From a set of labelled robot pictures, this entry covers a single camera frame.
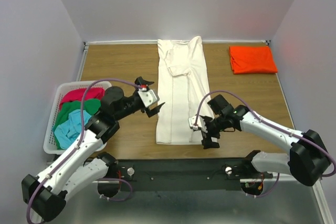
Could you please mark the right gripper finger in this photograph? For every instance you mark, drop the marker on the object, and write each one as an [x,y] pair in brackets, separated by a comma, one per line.
[207,142]
[205,119]

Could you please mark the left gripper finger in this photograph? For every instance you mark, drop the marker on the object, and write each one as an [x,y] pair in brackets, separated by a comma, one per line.
[142,83]
[154,111]

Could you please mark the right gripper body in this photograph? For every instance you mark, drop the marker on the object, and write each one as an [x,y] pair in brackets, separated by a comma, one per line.
[216,125]

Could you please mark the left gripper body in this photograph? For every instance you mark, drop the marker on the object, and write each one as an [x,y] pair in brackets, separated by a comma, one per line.
[134,104]

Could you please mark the white t-shirt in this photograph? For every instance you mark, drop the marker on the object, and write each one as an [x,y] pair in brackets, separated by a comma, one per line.
[182,87]

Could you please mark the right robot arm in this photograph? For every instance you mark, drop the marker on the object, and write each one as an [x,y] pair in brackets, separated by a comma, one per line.
[305,156]

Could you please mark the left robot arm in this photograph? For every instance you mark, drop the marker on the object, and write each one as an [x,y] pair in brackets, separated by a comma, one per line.
[47,193]

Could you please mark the green t-shirt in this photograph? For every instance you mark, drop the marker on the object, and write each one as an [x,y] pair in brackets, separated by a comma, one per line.
[91,106]

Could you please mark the magenta t-shirt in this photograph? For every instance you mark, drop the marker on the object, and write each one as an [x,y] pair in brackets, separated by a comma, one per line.
[77,94]

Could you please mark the orange folded t-shirt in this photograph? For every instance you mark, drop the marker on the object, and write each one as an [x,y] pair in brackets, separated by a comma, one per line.
[246,60]

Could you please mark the light blue t-shirt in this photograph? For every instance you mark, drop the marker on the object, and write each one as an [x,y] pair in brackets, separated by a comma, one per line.
[67,128]

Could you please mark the white laundry basket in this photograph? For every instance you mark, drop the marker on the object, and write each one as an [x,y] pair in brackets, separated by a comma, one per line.
[50,145]

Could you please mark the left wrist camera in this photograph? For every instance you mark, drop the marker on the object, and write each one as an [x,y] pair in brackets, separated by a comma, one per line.
[148,96]

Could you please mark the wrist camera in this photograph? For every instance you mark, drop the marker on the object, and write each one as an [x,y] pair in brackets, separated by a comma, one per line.
[148,96]
[196,123]

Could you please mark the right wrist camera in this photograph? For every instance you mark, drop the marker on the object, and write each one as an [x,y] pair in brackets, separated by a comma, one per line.
[196,123]

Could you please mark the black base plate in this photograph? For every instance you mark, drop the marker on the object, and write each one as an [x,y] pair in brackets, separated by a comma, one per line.
[185,174]

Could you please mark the aluminium frame rail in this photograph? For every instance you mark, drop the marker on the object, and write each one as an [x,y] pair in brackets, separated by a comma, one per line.
[286,201]

